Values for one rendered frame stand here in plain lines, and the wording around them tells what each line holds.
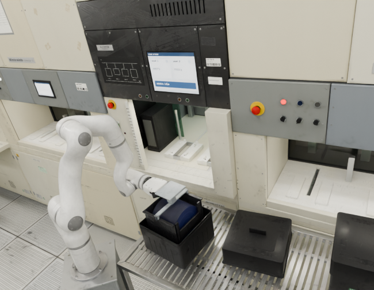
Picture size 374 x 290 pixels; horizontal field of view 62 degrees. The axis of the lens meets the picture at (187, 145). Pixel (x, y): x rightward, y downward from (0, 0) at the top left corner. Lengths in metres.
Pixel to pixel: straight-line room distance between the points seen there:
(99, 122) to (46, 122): 2.03
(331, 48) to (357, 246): 0.77
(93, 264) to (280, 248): 0.92
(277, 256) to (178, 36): 1.11
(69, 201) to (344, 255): 1.15
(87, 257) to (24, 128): 1.91
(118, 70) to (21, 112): 1.61
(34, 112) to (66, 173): 1.97
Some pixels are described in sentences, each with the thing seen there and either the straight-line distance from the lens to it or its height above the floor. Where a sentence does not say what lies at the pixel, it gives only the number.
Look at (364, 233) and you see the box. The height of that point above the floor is 1.01.
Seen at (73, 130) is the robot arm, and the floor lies 1.52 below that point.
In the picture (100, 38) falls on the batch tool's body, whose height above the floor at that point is 1.76.
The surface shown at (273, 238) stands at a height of 0.86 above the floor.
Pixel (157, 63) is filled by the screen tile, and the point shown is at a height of 1.62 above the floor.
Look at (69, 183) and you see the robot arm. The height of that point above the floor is 1.29.
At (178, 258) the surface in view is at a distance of 1.60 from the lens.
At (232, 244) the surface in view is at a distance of 1.58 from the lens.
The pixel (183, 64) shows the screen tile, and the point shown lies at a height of 1.62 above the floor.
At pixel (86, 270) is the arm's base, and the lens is 1.76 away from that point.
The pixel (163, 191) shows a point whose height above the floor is 1.11.
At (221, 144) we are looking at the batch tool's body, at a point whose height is 1.23.
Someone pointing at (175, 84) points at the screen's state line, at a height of 1.51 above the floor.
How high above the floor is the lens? 2.04
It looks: 30 degrees down
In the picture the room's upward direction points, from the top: 9 degrees counter-clockwise
